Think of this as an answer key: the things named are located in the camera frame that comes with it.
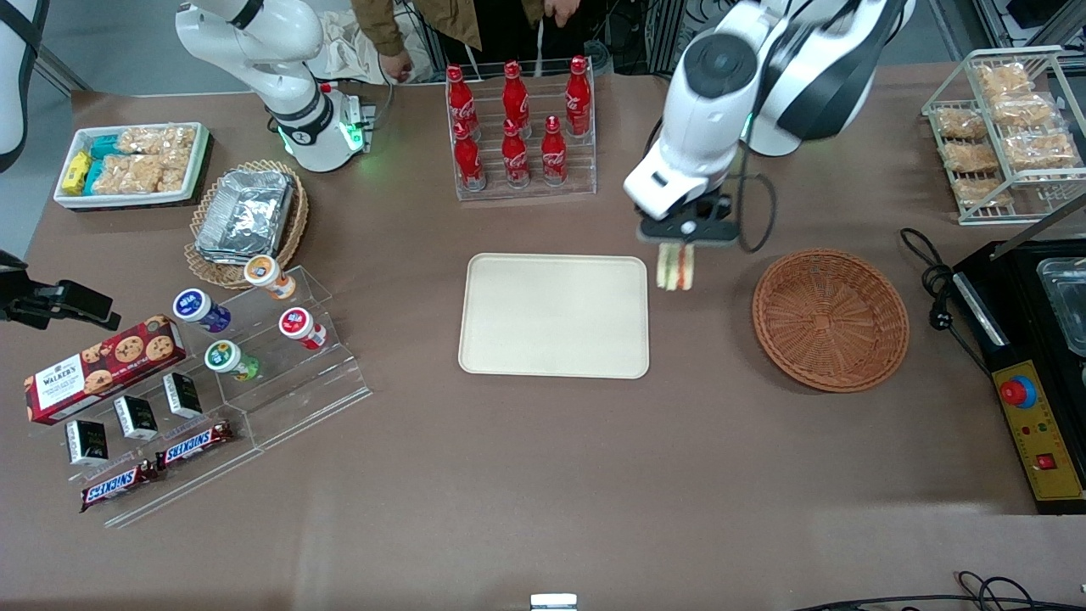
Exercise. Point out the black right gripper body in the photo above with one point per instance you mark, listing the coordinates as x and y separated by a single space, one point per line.
44 303

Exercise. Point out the triangular sandwich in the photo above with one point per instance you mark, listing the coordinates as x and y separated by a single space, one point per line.
677 270

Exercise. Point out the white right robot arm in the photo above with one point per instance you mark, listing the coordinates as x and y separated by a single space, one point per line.
293 102

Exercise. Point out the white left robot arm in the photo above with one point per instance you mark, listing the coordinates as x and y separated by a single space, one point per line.
704 110

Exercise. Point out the cream plastic tray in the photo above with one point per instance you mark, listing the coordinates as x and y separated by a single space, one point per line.
553 316

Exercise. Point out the brown wicker basket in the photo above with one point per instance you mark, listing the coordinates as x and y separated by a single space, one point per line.
831 321

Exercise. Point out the white rectangular snack tray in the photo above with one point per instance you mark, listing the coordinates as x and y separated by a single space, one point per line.
200 161

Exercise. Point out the light wicker basket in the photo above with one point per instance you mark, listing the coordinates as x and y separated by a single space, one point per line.
297 221

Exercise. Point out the bystander raised hand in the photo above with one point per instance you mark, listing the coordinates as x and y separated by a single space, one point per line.
562 10

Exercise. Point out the bystander hand on table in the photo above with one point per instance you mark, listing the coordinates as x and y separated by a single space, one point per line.
396 68

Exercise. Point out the red Walkers cookie box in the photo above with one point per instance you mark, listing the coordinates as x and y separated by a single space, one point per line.
102 369

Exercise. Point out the blue lid yogurt cup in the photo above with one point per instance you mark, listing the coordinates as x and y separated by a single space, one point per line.
195 306

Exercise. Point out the teal snack packet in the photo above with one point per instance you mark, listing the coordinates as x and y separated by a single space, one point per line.
105 147
93 176

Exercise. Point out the yellow snack packet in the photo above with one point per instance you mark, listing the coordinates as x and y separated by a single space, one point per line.
75 172

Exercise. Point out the small black box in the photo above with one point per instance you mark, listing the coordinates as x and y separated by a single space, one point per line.
183 395
136 417
87 441

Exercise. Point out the clear rice cracker packet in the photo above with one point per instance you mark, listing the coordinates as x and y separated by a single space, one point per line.
157 140
127 174
174 174

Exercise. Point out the clear acrylic bottle stand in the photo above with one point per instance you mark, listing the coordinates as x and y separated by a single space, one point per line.
530 191

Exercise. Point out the red cola bottle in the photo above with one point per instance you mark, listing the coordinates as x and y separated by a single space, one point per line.
461 102
578 98
515 157
515 95
468 161
553 154

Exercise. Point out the green lid yogurt cup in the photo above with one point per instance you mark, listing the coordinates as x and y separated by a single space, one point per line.
225 357

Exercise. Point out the Snickers chocolate bar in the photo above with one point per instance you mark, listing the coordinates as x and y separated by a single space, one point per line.
119 484
193 445

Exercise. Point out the stack of foil containers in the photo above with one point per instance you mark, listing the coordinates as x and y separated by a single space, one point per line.
244 214

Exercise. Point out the orange lid yogurt cup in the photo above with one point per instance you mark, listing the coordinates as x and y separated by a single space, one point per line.
265 273

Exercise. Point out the clear acrylic stepped stand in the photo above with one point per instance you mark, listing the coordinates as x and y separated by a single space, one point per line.
195 479
314 390

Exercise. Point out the red lid yogurt cup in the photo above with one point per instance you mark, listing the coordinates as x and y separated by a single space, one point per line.
297 324

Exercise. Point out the bagged fried snack packet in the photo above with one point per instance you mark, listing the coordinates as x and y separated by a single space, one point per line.
1042 151
1025 110
984 192
1003 81
963 124
974 158

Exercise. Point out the person in brown jacket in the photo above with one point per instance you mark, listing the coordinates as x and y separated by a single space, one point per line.
450 17

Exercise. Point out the black machine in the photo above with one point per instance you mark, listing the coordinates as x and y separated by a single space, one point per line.
1018 331

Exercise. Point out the red emergency stop button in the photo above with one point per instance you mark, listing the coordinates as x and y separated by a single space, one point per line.
1017 391

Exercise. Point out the clear plastic container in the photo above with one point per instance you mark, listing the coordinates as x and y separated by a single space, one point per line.
1067 305

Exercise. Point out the beige paper bag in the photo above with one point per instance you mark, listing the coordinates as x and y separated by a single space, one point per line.
344 47

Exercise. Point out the yellow control panel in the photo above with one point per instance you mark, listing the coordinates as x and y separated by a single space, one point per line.
1044 437

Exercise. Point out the aluminium frame rack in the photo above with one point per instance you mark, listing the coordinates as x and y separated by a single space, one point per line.
628 34

